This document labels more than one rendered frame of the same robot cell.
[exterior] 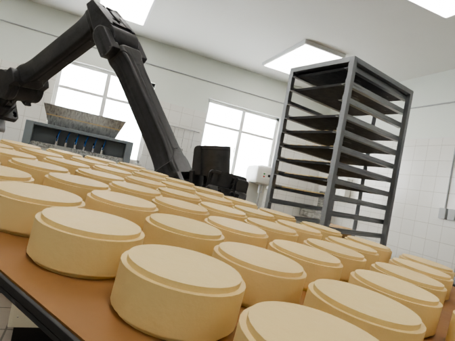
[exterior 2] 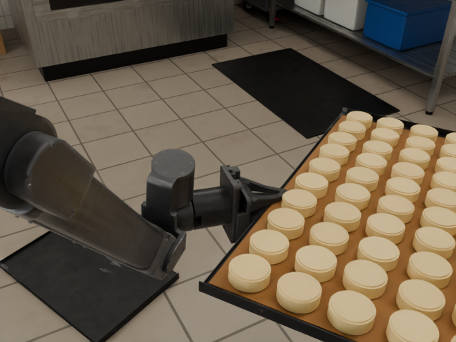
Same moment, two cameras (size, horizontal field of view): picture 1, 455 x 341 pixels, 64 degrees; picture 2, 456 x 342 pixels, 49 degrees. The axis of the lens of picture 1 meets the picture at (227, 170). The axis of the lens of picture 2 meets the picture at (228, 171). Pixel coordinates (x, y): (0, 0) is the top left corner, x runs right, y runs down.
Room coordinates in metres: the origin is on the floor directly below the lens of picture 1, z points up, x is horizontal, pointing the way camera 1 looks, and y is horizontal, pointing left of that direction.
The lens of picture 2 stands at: (0.70, 0.57, 1.44)
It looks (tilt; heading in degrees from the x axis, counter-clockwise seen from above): 35 degrees down; 263
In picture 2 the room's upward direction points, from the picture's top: straight up
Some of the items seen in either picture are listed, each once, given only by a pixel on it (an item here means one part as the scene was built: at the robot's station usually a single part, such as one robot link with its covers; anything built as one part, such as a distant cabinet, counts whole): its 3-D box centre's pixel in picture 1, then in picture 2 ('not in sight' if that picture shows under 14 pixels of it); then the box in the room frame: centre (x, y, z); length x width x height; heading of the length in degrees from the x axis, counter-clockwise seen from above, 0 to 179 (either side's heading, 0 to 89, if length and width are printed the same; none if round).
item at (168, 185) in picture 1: (177, 192); (342, 216); (0.48, 0.06, 0.99); 0.05 x 0.05 x 0.02
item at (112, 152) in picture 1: (77, 154); not in sight; (2.74, 1.12, 1.01); 0.72 x 0.33 x 0.34; 113
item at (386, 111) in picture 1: (349, 101); not in sight; (2.33, -0.68, 1.68); 0.60 x 0.40 x 0.02; 126
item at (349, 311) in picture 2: (63, 158); (351, 312); (0.52, 0.23, 1.01); 0.05 x 0.05 x 0.02
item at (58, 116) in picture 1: (84, 123); not in sight; (2.74, 1.12, 1.25); 0.56 x 0.29 x 0.14; 113
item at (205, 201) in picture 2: (219, 200); (214, 206); (0.65, 0.00, 0.98); 0.07 x 0.07 x 0.10; 11
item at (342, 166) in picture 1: (362, 172); not in sight; (2.17, -0.79, 1.23); 0.64 x 0.03 x 0.03; 126
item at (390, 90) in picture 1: (378, 83); not in sight; (2.17, -0.79, 1.77); 0.64 x 0.03 x 0.03; 126
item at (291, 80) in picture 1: (269, 198); not in sight; (2.33, -0.29, 0.97); 0.03 x 0.03 x 1.70; 36
